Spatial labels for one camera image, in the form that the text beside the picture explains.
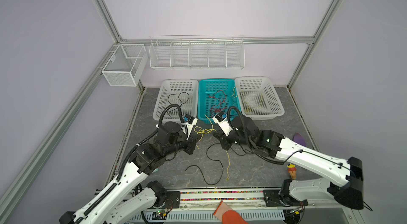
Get yellow cable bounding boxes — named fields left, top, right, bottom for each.
left=192, top=114, right=231, bottom=182
left=231, top=86, right=265, bottom=113

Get black cable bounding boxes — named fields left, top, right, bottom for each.
left=185, top=142, right=225, bottom=186
left=166, top=91, right=191, bottom=118

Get red cable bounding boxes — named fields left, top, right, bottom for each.
left=208, top=89, right=231, bottom=113

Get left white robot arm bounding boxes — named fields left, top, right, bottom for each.
left=59, top=104, right=198, bottom=224

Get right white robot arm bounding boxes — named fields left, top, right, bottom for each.
left=213, top=114, right=365, bottom=210

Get right white plastic basket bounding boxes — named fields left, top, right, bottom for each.
left=234, top=77, right=285, bottom=120

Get white plastic basket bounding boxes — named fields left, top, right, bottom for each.
left=234, top=77, right=285, bottom=120
left=153, top=79, right=199, bottom=121

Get teal plastic basket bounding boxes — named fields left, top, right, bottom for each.
left=198, top=79, right=241, bottom=124

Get left white plastic basket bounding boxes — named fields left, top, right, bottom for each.
left=153, top=79, right=199, bottom=121

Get purple plastic spoon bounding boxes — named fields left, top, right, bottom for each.
left=293, top=132, right=307, bottom=147

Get colourful bead strip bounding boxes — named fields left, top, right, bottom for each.
left=180, top=190, right=265, bottom=201

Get toy ice cream cone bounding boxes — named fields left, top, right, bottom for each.
left=287, top=164, right=297, bottom=179

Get orange red glove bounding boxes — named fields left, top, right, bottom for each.
left=213, top=201, right=248, bottom=224

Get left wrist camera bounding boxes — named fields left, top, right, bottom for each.
left=181, top=114, right=198, bottom=140

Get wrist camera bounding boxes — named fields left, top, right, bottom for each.
left=181, top=114, right=198, bottom=140
left=213, top=111, right=233, bottom=136

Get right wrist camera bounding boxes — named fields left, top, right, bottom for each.
left=213, top=111, right=233, bottom=136

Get white wire wall shelf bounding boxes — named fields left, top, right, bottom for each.
left=149, top=35, right=245, bottom=70

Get white mesh wall box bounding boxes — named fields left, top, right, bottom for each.
left=102, top=44, right=148, bottom=87

